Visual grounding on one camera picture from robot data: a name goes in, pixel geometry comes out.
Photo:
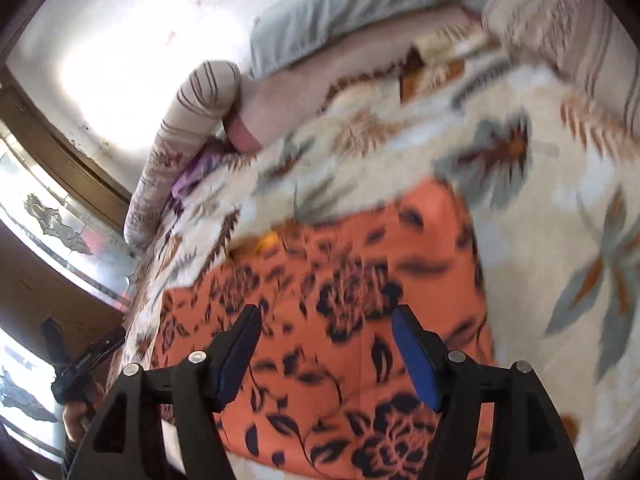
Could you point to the striped folded quilt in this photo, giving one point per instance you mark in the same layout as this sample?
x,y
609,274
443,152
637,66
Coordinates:
x,y
565,25

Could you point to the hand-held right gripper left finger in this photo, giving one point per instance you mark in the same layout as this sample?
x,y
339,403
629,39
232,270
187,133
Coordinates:
x,y
235,360

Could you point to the leaf-print quilt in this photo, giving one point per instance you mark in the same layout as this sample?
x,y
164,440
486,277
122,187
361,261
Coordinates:
x,y
550,210

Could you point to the grey pillow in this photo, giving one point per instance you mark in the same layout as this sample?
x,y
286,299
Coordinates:
x,y
340,10

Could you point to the person's left hand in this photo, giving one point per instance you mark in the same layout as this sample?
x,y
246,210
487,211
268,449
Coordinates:
x,y
77,422

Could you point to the purple cloth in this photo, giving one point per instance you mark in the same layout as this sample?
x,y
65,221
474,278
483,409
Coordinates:
x,y
195,172

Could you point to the pink bed sheet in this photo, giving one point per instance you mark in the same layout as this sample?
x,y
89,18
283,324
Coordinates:
x,y
300,90

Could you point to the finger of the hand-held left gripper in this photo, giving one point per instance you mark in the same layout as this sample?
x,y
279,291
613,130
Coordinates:
x,y
57,342
100,350

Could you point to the striped bolster pillow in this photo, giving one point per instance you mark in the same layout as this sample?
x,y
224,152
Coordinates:
x,y
185,125

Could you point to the wooden door frame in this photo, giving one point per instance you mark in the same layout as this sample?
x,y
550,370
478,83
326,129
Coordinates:
x,y
65,160

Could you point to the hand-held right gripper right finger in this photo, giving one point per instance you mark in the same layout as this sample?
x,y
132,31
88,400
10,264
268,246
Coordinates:
x,y
417,355

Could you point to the orange floral top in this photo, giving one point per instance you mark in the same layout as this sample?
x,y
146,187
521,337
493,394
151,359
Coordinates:
x,y
340,270

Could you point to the person's left forearm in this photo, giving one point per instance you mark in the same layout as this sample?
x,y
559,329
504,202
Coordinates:
x,y
70,460

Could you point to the stained glass door panel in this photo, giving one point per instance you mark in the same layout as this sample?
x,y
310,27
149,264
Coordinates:
x,y
60,230

